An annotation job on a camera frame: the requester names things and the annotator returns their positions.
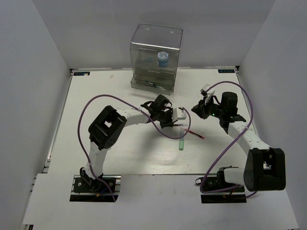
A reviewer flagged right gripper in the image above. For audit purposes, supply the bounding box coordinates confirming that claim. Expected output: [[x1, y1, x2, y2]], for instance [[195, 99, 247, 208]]
[[192, 95, 225, 119]]

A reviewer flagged green pen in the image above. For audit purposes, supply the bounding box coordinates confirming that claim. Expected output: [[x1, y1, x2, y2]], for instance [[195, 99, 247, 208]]
[[146, 81, 166, 91]]

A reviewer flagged blue white round tape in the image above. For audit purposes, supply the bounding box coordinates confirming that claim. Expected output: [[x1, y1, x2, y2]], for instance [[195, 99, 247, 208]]
[[157, 51, 169, 68]]

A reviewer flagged clear plastic drawer organizer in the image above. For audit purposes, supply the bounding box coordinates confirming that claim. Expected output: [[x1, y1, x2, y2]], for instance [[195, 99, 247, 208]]
[[130, 23, 183, 95]]

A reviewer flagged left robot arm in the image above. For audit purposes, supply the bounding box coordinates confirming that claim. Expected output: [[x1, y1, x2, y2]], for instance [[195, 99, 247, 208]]
[[80, 95, 178, 191]]

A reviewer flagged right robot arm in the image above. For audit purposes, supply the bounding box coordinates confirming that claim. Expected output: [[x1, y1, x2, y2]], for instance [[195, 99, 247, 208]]
[[192, 92, 286, 193]]

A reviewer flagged green highlighter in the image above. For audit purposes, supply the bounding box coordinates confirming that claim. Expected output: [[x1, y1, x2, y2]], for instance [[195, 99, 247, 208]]
[[178, 128, 185, 151]]

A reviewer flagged left blue corner label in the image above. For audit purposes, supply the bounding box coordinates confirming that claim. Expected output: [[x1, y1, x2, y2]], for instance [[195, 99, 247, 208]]
[[73, 71, 90, 76]]

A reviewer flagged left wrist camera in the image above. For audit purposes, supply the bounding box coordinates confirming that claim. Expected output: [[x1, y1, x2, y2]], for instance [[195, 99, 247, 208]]
[[172, 107, 187, 122]]

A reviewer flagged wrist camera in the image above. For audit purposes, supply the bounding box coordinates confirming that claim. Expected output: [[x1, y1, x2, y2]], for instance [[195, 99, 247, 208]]
[[201, 84, 215, 104], [172, 107, 187, 122]]

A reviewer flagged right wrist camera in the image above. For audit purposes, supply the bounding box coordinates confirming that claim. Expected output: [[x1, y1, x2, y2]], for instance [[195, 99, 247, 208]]
[[201, 84, 215, 104]]

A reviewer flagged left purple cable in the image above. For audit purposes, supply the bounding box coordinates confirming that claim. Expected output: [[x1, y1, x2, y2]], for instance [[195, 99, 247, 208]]
[[77, 94, 192, 201]]

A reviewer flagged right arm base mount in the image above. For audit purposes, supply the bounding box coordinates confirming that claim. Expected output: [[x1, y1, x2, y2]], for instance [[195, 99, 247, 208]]
[[201, 176, 247, 204]]

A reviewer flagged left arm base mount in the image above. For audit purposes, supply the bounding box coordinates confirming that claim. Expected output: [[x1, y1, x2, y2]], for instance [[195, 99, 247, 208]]
[[70, 175, 121, 203]]

